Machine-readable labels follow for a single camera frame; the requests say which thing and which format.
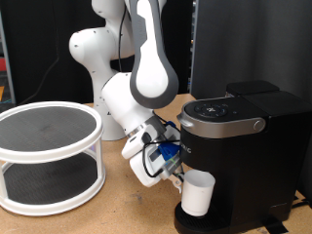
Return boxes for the silver handle Keurig lid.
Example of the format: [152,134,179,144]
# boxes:
[176,96,271,139]

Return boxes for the black Keurig coffee machine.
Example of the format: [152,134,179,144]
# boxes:
[174,80,312,234]

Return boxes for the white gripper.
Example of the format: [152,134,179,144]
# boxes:
[129,142,185,195]

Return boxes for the black drip tray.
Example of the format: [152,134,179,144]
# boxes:
[174,201,230,234]

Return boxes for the grey metal frame post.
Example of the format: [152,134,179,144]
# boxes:
[186,0,199,95]

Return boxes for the grey metal pole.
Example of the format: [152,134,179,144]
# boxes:
[0,9,16,103]

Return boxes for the white mug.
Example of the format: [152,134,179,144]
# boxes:
[180,169,216,217]

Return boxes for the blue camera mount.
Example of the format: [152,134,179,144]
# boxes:
[156,120,181,162]

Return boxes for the white two-tier turntable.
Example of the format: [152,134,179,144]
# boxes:
[0,100,107,217]

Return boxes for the black power cord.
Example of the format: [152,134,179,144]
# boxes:
[291,194,312,210]

